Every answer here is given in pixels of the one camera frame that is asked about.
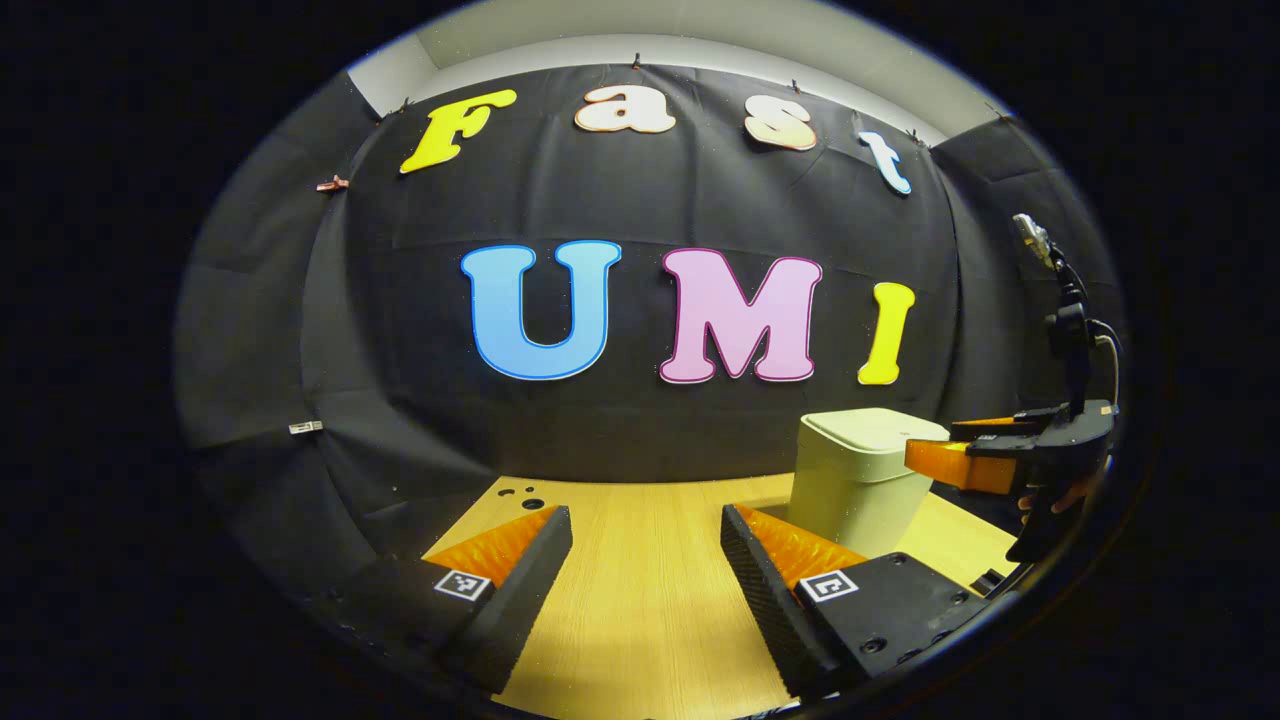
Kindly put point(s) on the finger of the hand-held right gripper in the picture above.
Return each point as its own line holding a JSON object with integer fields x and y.
{"x": 1000, "y": 427}
{"x": 960, "y": 465}

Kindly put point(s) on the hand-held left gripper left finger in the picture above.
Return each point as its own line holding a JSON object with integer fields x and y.
{"x": 525, "y": 590}

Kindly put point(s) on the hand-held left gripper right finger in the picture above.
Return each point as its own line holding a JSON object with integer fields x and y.
{"x": 760, "y": 600}

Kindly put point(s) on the pale green desktop garbage bin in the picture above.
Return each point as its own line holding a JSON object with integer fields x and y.
{"x": 850, "y": 490}

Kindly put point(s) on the wooden desktop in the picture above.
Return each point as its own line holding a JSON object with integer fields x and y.
{"x": 640, "y": 560}

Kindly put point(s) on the black desk edge clamp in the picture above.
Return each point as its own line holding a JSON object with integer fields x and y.
{"x": 985, "y": 583}

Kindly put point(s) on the black backdrop cloth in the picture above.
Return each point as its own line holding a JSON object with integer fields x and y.
{"x": 640, "y": 420}

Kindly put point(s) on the white cloth clip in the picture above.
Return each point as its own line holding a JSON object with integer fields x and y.
{"x": 306, "y": 428}

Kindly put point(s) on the copper cloth clip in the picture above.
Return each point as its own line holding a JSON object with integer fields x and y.
{"x": 333, "y": 184}

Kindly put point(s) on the black articulated camera stand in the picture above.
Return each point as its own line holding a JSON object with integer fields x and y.
{"x": 1075, "y": 330}

